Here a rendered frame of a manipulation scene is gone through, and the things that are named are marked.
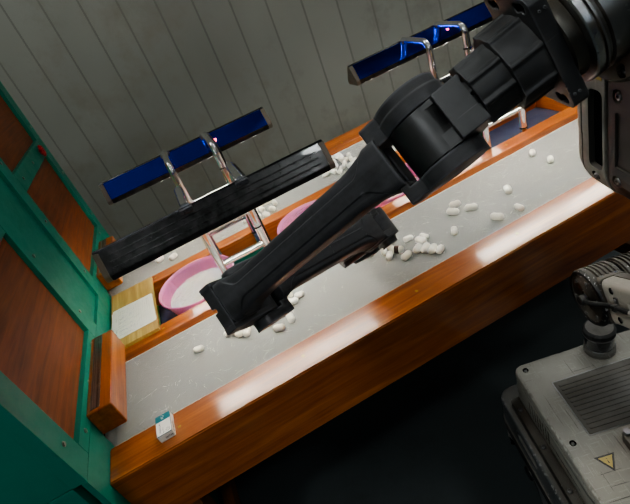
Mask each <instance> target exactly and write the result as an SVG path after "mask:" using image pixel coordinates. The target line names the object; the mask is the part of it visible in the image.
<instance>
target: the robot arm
mask: <svg viewBox="0 0 630 504"><path fill-rule="evenodd" d="M484 2H485V4H486V6H487V8H488V10H489V11H490V13H491V15H492V17H493V19H494V20H493V21H492V22H491V23H490V24H488V25H487V26H486V27H485V28H484V29H482V30H481V31H480V32H479V33H478V34H476V35H475V36H474V37H473V48H474V50H473V51H472V52H471V53H470V54H469V55H467V56H466V57H465V58H464V59H462V60H461V61H460V62H459V63H458V64H456V65H455V66H454V67H453V68H452V69H451V70H450V71H449V73H450V75H451V77H452V78H450V79H449V80H448V81H447V82H446V83H444V84H442V83H441V82H440V81H439V80H438V79H436V78H435V77H434V76H433V75H432V74H431V72H423V73H420V74H418V75H416V76H414V77H413V78H411V79H410V80H408V81H407V82H405V83H404V84H403V85H401V86H400V87H399V88H398V89H397V90H395V91H394V92H393V93H392V94H391V95H390V96H389V97H388V98H387V99H386V100H385V101H384V103H383V104H382V105H381V106H380V108H379V109H378V110H377V112H376V114H375V116H374V118H373V119H372V120H371V121H370V122H369V123H368V124H367V125H366V126H365V127H364V128H363V129H362V130H360V131H359V132H358V134H359V135H360V136H361V138H362V139H363V140H364V142H365V143H366V144H367V145H366V146H365V147H364V148H363V149H362V150H361V151H360V153H359V155H358V157H357V158H356V159H355V161H354V162H353V164H352V165H351V166H350V167H349V169H348V170H347V171H346V172H345V173H344V174H343V176H342V177H341V178H340V179H339V180H338V181H337V182H336V183H335V184H334V185H333V186H331V187H330V188H329V189H328V190H327V191H326V192H325V193H324V194H323V195H321V196H320V197H319V198H318V199H317V200H316V201H315V202H314V203H313V204H311V205H310V206H309V207H308V208H307V209H306V210H305V211H304V212H303V213H302V214H300V215H299V216H298V217H297V218H296V219H295V220H294V221H293V222H292V223H290V224H289V225H288V226H287V227H286V228H285V229H284V230H283V231H282V232H280V233H279V234H278V235H277V236H276V237H275V238H274V239H273V240H272V241H270V242H269V243H268V244H267V245H266V246H265V247H264V248H263V249H262V250H261V251H259V252H258V253H257V254H256V255H254V256H252V257H250V258H248V259H246V260H244V261H242V262H239V263H237V264H235V265H233V266H232V267H230V268H228V269H227V270H226V271H225V272H224V273H223V274H222V275H221V277H222V278H221V279H218V280H216V281H213V282H210V283H208V284H206V285H205V286H204V287H203V288H202V289H201V290H200V291H199V293H200V294H201V296H203V298H204V299H205V301H206V302H207V304H208V305H209V307H210V308H211V310H212V311H213V310H217V312H218V313H217V314H216V317H217V319H218V320H219V322H220V323H221V325H222V326H223V328H224V329H225V332H226V334H227V335H231V334H233V333H236V332H239V331H241V330H244V329H246V328H248V327H251V326H253V325H254V326H255V328H256V329H257V331H258V332H259V333H260V332H261V331H263V330H265V329H266V328H268V327H269V326H271V325H272V324H274V323H276V322H277V321H279V320H280V319H282V318H283V317H285V316H286V315H287V314H289V313H290V312H291V311H293V309H294V307H293V305H292V304H291V302H290V301H289V299H288V298H287V297H288V295H289V294H290V293H291V292H292V291H293V290H294V289H296V288H298V287H300V286H301V285H303V284H305V283H306V282H308V281H310V280H311V279H313V278H315V277H316V276H318V275H320V274H321V273H323V272H325V271H327V270H328V269H330V268H332V267H333V266H335V265H337V264H338V263H339V264H340V265H341V266H342V267H343V268H347V267H348V266H350V265H351V264H353V263H354V264H357V263H359V262H361V261H363V260H365V259H367V258H369V257H370V256H372V255H374V254H376V253H377V252H378V250H380V249H382V248H383V249H384V250H385V249H386V248H387V247H389V246H390V245H392V244H393V243H395V242H396V241H397V240H398V239H397V236H396V235H395V234H396V233H397V232H399V230H398V229H397V228H396V226H395V225H394V224H393V222H392V221H391V220H390V218H389V217H388V216H387V214H386V213H385V212H384V210H383V209H382V208H381V206H380V207H378V208H375V207H376V206H378V205H379V204H381V203H382V202H384V201H386V200H387V199H389V198H391V197H393V196H395V195H397V194H401V193H404V194H405V196H406V197H407V198H408V199H409V201H410V202H411V203H412V205H416V204H418V203H420V202H422V201H423V200H424V199H426V198H427V197H428V196H429V195H431V194H432V193H433V192H435V191H436V190H437V189H438V188H440V187H442V186H443V185H445V184H446V183H447V182H449V181H450V180H452V179H453V178H454V177H456V176H457V175H459V174H460V173H461V172H463V171H464V170H465V169H466V168H468V167H469V166H470V165H471V164H473V163H474V162H475V161H476V160H478V159H479V158H480V157H481V156H482V155H483V154H484V153H485V152H486V151H487V150H488V149H489V148H490V146H489V144H488V143H487V142H486V141H485V139H484V138H483V137H482V136H481V133H482V132H483V131H484V130H485V129H486V128H487V127H488V126H489V123H494V122H496V121H497V120H498V119H500V118H501V117H502V116H504V115H505V114H506V113H508V112H509V111H510V110H511V109H513V108H514V107H515V106H518V107H520V108H522V109H524V110H526V109H527V108H528V107H530V106H531V105H532V104H534V103H535V102H536V101H538V100H539V99H540V98H542V97H543V96H546V97H548V98H551V99H553V100H555V101H558V102H560V103H562V104H564V105H567V106H569V107H571V108H574V107H575V106H577V105H578V104H579V103H581V102H582V101H583V100H585V99H586V98H588V97H589V91H588V89H587V87H586V84H585V82H584V80H583V78H582V76H581V74H580V71H579V69H578V67H577V65H576V63H575V60H574V58H573V56H572V54H571V52H570V50H569V47H568V45H567V43H566V41H565V39H564V36H563V34H562V32H561V30H560V28H559V26H558V23H557V21H556V19H555V17H554V15H553V12H552V10H551V8H550V6H549V4H548V2H547V0H484ZM392 145H393V146H394V147H395V148H396V150H397V151H398V152H399V153H400V155H401V156H402V157H403V159H404V160H405V161H406V163H407V164H408V165H409V166H410V168H411V169H412V170H413V172H414V173H415V174H416V175H417V177H418V178H419V180H418V181H417V180H416V178H415V176H414V175H413V174H412V173H411V171H410V170H409V169H408V167H407V166H406V165H405V163H404V162H403V161H402V160H401V158H400V157H399V156H398V154H397V153H396V152H395V150H394V149H393V148H392V147H391V146H392Z"/></svg>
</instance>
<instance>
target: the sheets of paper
mask: <svg viewBox="0 0 630 504"><path fill-rule="evenodd" d="M154 320H156V314H155V309H154V304H153V298H152V294H148V295H147V296H145V297H143V298H141V299H139V300H137V301H135V302H132V303H130V304H128V305H126V306H124V307H122V308H120V309H118V310H116V311H114V312H113V315H112V329H111V330H113V332H114V333H115V334H116V335H117V337H118V338H119V339H121V338H123V337H125V336H127V335H129V334H130V333H132V332H134V331H136V330H138V329H140V328H142V327H143V326H145V325H147V324H149V323H151V322H153V321H154Z"/></svg>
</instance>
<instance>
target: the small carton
mask: <svg viewBox="0 0 630 504"><path fill-rule="evenodd" d="M155 423H156V433H157V438H158V440H159V441H160V442H161V443H162V442H164V441H166V440H168V439H169V438H171V437H173V436H175V435H176V432H175V425H174V418H173V415H172V414H171V412H170V411H167V412H165V413H164V414H162V415H160V416H158V417H157V418H155Z"/></svg>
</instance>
